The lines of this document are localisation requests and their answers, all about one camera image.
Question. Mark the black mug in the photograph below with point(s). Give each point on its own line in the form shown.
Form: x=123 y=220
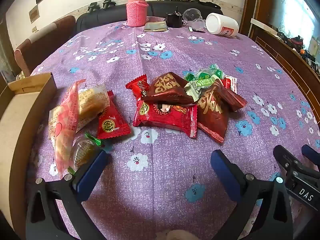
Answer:
x=175 y=20

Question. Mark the small red snack packet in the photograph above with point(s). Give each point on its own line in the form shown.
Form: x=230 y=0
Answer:
x=136 y=86

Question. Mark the dark red snack packet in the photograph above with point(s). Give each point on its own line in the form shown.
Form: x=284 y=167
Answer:
x=167 y=87
x=232 y=97
x=212 y=115

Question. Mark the green candy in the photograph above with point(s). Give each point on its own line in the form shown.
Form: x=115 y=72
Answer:
x=217 y=71
x=206 y=83
x=189 y=77
x=192 y=92
x=203 y=75

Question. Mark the black sofa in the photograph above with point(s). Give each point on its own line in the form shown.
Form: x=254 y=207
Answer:
x=105 y=17

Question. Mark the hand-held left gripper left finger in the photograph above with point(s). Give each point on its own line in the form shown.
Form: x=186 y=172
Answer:
x=92 y=171

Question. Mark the white plastic jar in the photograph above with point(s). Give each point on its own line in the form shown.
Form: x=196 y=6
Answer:
x=221 y=25

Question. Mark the black pen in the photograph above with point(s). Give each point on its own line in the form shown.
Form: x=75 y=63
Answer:
x=197 y=30

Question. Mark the brown chair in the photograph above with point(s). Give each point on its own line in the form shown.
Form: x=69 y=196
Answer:
x=42 y=45

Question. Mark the clear yellow bread packet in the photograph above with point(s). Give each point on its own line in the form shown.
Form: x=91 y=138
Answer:
x=91 y=102

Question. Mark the purple floral tablecloth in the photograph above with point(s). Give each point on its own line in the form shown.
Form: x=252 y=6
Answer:
x=160 y=60

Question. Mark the pink clear wafer packet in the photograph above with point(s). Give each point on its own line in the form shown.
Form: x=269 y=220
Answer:
x=65 y=120

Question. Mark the green wrapped round pastry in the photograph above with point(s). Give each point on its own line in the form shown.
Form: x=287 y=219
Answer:
x=83 y=152

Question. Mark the red and white sachet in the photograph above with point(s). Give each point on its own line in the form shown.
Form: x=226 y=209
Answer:
x=231 y=81

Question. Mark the large red figure-print packet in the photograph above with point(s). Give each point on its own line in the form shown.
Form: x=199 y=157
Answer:
x=165 y=116

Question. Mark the small red gold-emblem packet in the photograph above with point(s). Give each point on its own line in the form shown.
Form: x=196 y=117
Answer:
x=110 y=123

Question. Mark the black clamp device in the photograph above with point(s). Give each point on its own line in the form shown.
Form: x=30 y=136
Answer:
x=108 y=3
x=93 y=7

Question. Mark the pink knit-sleeved flask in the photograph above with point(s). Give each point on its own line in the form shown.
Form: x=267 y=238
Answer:
x=136 y=7

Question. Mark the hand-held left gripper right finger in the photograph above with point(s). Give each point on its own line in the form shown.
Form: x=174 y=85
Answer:
x=224 y=172

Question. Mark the wooden cabinet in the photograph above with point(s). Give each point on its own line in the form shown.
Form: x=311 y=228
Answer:
x=282 y=50

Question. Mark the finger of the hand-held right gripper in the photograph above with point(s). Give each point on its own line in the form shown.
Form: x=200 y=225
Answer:
x=283 y=156
x=311 y=153

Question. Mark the small wall plaque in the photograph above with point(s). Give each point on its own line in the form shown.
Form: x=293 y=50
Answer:
x=34 y=15

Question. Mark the clear plastic container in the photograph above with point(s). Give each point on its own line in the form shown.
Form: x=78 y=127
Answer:
x=193 y=17

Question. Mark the shallow cardboard box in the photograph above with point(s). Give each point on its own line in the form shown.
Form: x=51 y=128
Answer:
x=15 y=130

